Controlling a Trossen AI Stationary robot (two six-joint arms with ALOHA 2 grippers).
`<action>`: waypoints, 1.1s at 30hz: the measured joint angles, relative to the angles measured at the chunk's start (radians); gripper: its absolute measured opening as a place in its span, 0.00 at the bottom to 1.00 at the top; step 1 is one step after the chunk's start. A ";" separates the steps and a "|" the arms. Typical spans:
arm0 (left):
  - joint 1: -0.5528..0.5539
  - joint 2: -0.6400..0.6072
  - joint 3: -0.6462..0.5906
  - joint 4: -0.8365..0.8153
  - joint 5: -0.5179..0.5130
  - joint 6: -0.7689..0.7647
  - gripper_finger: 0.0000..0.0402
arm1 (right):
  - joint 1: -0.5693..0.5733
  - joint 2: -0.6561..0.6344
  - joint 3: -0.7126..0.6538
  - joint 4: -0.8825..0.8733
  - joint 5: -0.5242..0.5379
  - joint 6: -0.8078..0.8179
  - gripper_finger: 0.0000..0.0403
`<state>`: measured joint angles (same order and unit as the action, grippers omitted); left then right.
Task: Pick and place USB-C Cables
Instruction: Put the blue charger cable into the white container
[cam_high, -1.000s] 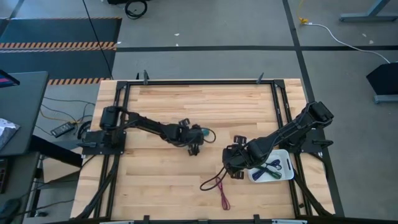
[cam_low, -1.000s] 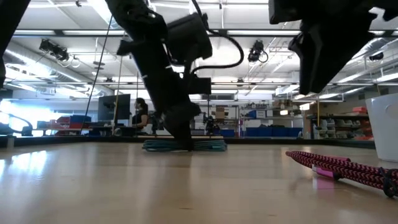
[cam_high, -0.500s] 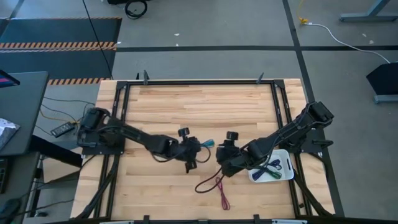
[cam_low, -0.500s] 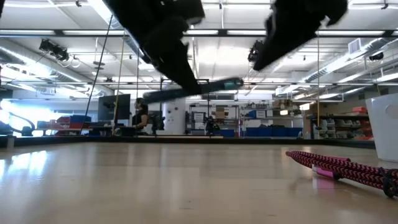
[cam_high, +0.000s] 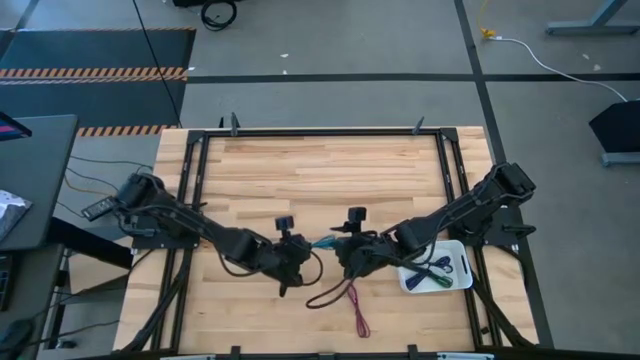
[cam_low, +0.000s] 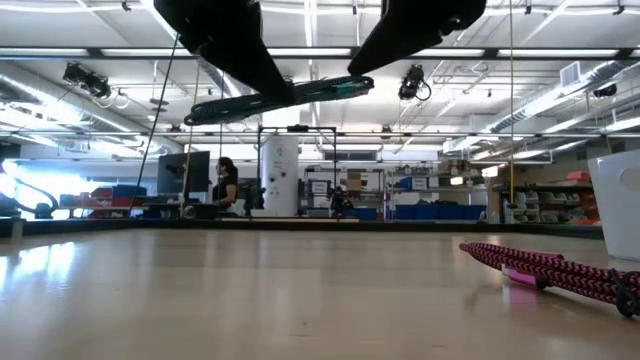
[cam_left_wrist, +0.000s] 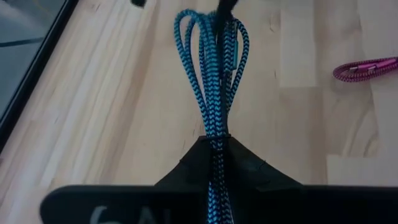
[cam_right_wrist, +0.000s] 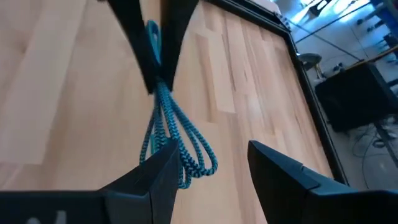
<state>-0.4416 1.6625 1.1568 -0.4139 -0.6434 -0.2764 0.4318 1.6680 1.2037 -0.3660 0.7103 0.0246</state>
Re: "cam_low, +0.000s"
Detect teal braided USB-C cable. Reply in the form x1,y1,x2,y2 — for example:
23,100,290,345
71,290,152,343
183,74,376,127

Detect black hanging cable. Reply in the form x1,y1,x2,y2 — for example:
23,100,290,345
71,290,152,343
128,33,181,217

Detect storage shelf with grey bins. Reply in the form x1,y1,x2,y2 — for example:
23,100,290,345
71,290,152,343
492,169,601,226

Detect person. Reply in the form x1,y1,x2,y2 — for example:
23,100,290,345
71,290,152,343
211,156,240,211

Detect red and blue crates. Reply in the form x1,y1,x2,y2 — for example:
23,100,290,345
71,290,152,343
88,184,149,219

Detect black aluminium station frame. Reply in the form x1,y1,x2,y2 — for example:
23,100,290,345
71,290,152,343
0,45,640,240

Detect row of blue bins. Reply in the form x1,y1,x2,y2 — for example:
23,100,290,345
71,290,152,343
393,203,488,222

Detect white plastic bin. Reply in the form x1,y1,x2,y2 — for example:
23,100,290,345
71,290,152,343
587,148,640,262

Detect black hanging camera with cable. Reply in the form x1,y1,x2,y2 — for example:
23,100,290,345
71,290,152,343
398,63,432,103

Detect black monitor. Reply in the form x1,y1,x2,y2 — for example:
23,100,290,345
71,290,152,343
157,151,211,196

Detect pink braided USB-C cable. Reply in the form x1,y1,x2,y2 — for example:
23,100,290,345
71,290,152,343
458,241,640,319

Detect white round column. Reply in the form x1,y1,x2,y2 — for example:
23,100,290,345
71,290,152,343
260,107,301,219

